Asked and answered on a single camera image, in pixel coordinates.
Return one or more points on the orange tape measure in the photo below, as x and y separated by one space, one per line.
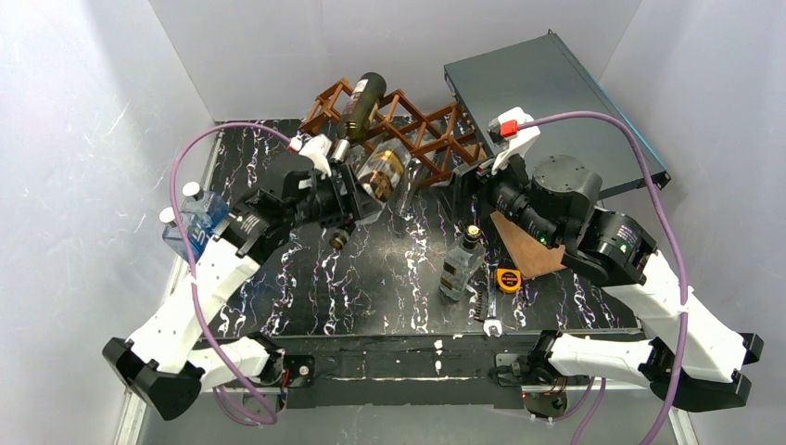
508 281

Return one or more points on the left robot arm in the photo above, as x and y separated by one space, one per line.
173 357

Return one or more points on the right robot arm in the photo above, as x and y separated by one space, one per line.
690 359

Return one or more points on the silver wrench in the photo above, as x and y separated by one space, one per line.
492 325

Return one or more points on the blue square glass bottle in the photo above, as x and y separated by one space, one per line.
207 206
196 236

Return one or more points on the black comb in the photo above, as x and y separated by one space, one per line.
481 304

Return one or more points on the brown wooden wine rack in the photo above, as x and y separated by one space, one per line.
442 139

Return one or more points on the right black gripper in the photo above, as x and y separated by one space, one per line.
469 186

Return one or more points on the clear wine glass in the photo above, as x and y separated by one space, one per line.
408 186

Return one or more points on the dark green wine bottle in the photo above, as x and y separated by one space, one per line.
356 117

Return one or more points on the brown wooden board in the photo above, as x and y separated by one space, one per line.
529 256

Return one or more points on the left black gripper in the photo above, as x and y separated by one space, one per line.
344 200

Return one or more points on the clear square liquor bottle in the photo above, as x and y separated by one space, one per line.
378 179
463 258

